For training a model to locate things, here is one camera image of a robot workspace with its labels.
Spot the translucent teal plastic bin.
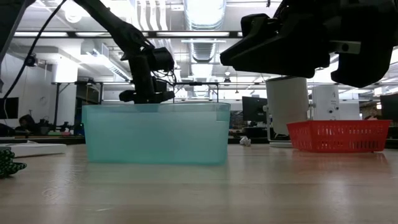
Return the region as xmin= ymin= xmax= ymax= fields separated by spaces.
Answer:
xmin=81 ymin=102 xmax=231 ymax=166

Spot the white instruction booklet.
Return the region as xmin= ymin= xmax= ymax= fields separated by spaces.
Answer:
xmin=0 ymin=140 xmax=67 ymax=158

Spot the black metal rack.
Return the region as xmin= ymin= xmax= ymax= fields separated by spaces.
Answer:
xmin=51 ymin=80 xmax=103 ymax=135

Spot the black computer monitor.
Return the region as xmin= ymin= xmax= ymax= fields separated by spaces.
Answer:
xmin=379 ymin=93 xmax=398 ymax=122
xmin=241 ymin=95 xmax=268 ymax=124
xmin=0 ymin=96 xmax=19 ymax=120

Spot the white boxy machine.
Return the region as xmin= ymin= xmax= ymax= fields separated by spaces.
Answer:
xmin=312 ymin=84 xmax=341 ymax=121

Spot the person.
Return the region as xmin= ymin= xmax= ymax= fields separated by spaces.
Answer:
xmin=364 ymin=107 xmax=382 ymax=121
xmin=14 ymin=114 xmax=37 ymax=132

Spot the red mesh plastic basket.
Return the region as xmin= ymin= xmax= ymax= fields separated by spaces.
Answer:
xmin=286 ymin=119 xmax=392 ymax=154

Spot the black round ceiling spotlight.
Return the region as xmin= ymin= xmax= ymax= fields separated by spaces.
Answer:
xmin=24 ymin=53 xmax=39 ymax=68

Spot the cylindrical pitcher with handle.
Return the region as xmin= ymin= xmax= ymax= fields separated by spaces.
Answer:
xmin=265 ymin=75 xmax=309 ymax=148

